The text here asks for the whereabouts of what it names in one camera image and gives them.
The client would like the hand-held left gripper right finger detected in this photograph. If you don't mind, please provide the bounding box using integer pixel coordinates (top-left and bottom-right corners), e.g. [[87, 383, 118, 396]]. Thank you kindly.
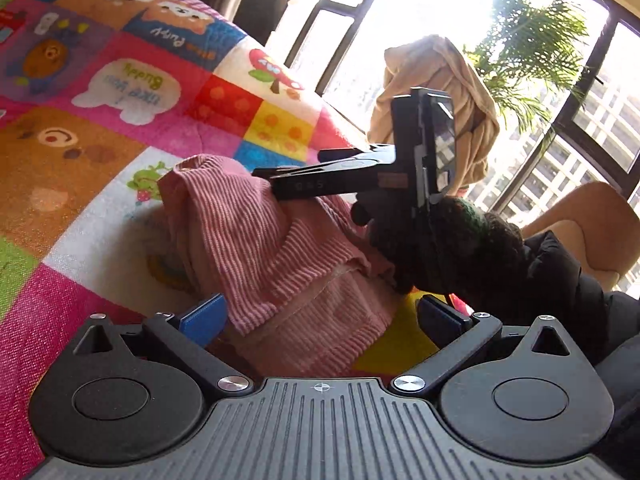
[[388, 294, 574, 402]]

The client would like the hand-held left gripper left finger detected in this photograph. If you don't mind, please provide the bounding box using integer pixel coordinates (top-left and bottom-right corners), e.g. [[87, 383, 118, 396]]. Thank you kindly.
[[74, 293, 256, 399]]

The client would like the beige cloth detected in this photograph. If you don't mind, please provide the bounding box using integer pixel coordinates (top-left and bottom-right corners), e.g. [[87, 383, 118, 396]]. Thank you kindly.
[[367, 34, 501, 197]]

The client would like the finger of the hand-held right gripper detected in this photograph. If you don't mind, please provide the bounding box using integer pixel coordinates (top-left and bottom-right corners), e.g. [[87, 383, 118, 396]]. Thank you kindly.
[[251, 162, 325, 182]]

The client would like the tan chair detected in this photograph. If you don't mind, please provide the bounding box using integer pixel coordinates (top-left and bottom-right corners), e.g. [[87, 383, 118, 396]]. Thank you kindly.
[[520, 180, 640, 292]]

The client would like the green potted palm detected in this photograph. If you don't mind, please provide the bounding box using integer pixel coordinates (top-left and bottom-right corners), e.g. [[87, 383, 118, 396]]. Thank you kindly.
[[463, 0, 593, 137]]

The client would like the black window frame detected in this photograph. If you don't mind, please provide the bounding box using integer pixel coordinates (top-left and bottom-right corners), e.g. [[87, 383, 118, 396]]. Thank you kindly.
[[280, 0, 640, 216]]

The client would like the colourful printed blanket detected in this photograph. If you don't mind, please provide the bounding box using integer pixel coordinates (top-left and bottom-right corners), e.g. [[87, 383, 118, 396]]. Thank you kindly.
[[0, 0, 476, 476]]

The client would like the pink ribbed garment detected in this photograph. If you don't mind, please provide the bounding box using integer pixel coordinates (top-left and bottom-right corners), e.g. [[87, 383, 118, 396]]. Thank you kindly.
[[157, 154, 402, 377]]

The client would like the person's right hand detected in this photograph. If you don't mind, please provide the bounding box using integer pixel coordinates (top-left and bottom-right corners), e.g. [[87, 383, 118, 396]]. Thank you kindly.
[[349, 195, 527, 297]]

